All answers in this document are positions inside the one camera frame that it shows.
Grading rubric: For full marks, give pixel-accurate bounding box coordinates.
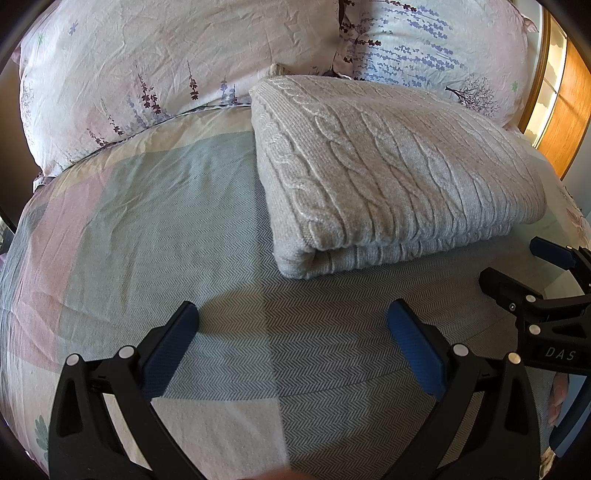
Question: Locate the white floral bed sheet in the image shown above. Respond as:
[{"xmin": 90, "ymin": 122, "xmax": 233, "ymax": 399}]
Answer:
[{"xmin": 544, "ymin": 173, "xmax": 591, "ymax": 252}]

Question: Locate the wooden headboard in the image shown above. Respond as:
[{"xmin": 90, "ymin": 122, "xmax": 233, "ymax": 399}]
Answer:
[{"xmin": 517, "ymin": 9, "xmax": 591, "ymax": 182}]

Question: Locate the pink floral pillow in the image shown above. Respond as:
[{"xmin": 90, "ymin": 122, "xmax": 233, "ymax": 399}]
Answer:
[{"xmin": 18, "ymin": 0, "xmax": 346, "ymax": 179}]

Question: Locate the pastel patchwork herringbone blanket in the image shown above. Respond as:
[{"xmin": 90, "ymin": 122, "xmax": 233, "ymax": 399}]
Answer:
[{"xmin": 0, "ymin": 107, "xmax": 583, "ymax": 480}]

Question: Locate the pale blue floral pillow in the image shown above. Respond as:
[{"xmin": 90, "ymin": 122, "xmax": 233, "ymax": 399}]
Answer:
[{"xmin": 338, "ymin": 0, "xmax": 540, "ymax": 136}]

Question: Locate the grey cable knit sweater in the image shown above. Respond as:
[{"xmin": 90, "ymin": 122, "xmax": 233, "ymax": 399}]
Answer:
[{"xmin": 250, "ymin": 74, "xmax": 548, "ymax": 281}]

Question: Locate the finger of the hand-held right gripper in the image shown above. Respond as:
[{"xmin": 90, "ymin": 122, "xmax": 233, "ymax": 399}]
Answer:
[
  {"xmin": 479, "ymin": 268, "xmax": 549, "ymax": 325},
  {"xmin": 530, "ymin": 237, "xmax": 591, "ymax": 278}
]

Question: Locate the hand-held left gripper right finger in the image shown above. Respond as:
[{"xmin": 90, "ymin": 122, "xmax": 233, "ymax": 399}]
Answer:
[{"xmin": 387, "ymin": 299, "xmax": 551, "ymax": 480}]

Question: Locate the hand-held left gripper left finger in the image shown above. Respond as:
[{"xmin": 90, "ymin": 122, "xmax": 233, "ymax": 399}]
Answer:
[{"xmin": 48, "ymin": 301, "xmax": 218, "ymax": 480}]

